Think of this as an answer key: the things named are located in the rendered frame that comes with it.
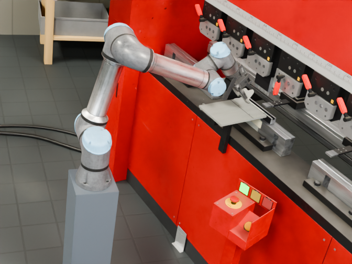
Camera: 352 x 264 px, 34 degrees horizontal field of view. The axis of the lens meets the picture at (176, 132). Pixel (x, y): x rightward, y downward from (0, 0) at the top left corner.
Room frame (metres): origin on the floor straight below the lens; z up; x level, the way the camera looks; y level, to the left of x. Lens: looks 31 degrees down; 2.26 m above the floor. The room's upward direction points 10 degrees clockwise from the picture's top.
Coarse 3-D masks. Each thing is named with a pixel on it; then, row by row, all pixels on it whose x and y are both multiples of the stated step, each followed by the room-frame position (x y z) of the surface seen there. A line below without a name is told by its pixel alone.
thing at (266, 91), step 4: (256, 76) 2.49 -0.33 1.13; (260, 76) 2.46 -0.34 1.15; (256, 80) 2.48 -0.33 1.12; (260, 80) 2.46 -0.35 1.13; (264, 80) 2.44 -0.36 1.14; (268, 80) 2.42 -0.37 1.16; (272, 80) 2.42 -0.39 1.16; (256, 84) 2.49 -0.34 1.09; (260, 84) 2.45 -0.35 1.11; (264, 84) 2.44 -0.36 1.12; (268, 84) 2.42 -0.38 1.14; (272, 84) 2.42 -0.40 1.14; (260, 88) 2.46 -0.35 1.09; (264, 88) 2.43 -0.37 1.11; (268, 88) 2.41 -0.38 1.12; (264, 92) 2.44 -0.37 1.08; (268, 92) 2.42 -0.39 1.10
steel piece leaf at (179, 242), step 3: (177, 231) 2.53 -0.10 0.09; (177, 234) 2.53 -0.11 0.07; (180, 234) 2.51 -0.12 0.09; (177, 237) 2.52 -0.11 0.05; (180, 237) 2.50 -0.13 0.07; (183, 237) 2.48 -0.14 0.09; (177, 240) 2.52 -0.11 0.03; (180, 240) 2.50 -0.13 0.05; (183, 240) 2.48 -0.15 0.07; (174, 243) 2.52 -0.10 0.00; (177, 243) 2.52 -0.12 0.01; (180, 243) 2.50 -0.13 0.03; (183, 243) 2.48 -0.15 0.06; (174, 246) 2.50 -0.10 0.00; (177, 246) 2.50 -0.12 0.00; (180, 246) 2.49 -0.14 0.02; (183, 246) 2.47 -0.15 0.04; (177, 249) 2.48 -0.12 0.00; (180, 249) 2.48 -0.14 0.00; (183, 249) 2.47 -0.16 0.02
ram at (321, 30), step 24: (240, 0) 2.62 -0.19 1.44; (264, 0) 2.50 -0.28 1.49; (288, 0) 2.38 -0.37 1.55; (312, 0) 2.28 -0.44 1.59; (336, 0) 2.19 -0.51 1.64; (288, 24) 2.36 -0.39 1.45; (312, 24) 2.25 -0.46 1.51; (336, 24) 2.16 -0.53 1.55; (288, 48) 2.33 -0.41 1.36; (312, 48) 2.23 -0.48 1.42; (336, 48) 2.13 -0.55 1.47
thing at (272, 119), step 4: (252, 100) 2.50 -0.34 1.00; (256, 104) 2.47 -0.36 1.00; (260, 108) 2.45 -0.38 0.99; (264, 108) 2.44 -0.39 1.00; (264, 112) 2.40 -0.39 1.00; (268, 112) 2.41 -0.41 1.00; (268, 116) 2.37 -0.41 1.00; (272, 116) 2.38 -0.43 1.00; (268, 120) 2.36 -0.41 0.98; (272, 120) 2.36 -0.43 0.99
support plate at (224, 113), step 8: (208, 104) 2.38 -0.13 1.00; (216, 104) 2.40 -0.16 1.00; (224, 104) 2.41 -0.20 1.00; (232, 104) 2.42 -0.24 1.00; (240, 104) 2.44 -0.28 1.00; (248, 104) 2.45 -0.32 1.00; (208, 112) 2.31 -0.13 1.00; (216, 112) 2.32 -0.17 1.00; (224, 112) 2.33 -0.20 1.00; (232, 112) 2.35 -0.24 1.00; (240, 112) 2.36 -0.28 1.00; (248, 112) 2.38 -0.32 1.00; (256, 112) 2.39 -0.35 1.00; (216, 120) 2.25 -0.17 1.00; (224, 120) 2.26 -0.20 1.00; (232, 120) 2.27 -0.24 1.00; (240, 120) 2.28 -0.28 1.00; (248, 120) 2.31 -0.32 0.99
